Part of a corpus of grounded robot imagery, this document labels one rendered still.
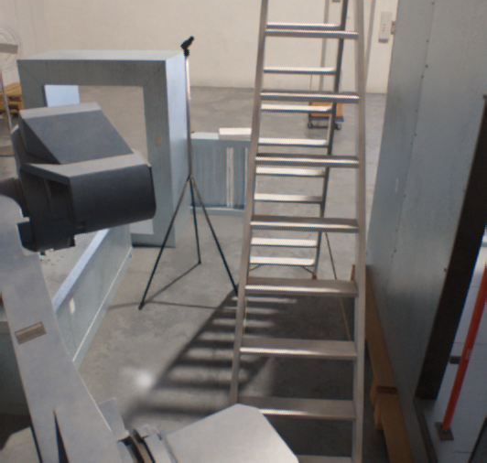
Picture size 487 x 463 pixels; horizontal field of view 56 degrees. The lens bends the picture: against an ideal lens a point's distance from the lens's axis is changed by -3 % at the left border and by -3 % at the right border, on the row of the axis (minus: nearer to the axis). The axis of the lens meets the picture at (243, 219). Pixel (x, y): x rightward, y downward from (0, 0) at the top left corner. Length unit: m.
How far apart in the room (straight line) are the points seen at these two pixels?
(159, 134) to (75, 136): 2.36
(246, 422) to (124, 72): 2.92
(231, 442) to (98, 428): 0.32
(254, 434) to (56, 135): 0.96
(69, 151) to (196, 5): 10.19
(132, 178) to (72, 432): 0.67
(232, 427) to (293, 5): 10.47
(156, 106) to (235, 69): 7.84
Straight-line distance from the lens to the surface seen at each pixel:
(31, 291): 1.31
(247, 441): 1.26
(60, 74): 3.92
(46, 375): 1.23
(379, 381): 2.69
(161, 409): 2.70
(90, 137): 1.41
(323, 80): 11.41
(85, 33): 12.30
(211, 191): 4.66
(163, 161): 3.80
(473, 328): 1.88
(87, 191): 1.33
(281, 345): 1.77
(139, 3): 11.79
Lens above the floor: 2.00
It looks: 26 degrees down
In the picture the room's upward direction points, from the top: 1 degrees clockwise
